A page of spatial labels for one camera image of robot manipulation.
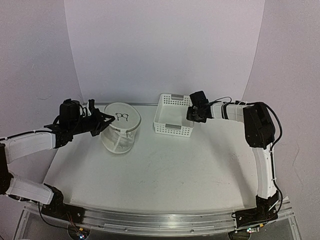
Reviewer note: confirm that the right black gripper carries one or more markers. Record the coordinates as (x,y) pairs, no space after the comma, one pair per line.
(189,117)

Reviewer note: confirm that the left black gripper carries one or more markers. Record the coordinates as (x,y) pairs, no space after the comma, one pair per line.
(100,124)

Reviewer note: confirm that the white mesh laundry bag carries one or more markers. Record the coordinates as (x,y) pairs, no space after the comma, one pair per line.
(119,136)

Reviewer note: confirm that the white perforated plastic basket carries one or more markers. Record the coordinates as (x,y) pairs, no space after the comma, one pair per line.
(171,116)

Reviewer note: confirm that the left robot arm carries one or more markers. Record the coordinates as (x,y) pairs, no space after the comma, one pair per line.
(49,198)

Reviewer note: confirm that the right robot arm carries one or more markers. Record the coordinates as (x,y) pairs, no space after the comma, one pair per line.
(260,135)

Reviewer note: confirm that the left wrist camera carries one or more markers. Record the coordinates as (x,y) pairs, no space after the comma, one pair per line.
(90,111)

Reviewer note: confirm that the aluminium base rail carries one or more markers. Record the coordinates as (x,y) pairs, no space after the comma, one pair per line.
(104,224)

